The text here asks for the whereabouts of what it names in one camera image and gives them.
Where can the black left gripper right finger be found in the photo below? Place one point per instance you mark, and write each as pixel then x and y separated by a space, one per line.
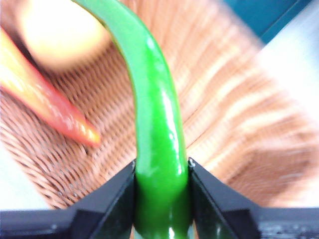
pixel 219 214

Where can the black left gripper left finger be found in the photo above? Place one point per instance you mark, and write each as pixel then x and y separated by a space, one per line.
pixel 107 214

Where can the green pepper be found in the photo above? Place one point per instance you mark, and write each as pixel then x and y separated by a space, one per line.
pixel 159 149

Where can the brown wicker basket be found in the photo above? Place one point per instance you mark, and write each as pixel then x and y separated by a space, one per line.
pixel 224 104

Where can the orange toy carrot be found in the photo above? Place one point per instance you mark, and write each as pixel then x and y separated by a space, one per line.
pixel 45 99

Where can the brown potato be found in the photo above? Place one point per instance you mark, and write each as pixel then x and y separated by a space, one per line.
pixel 62 32

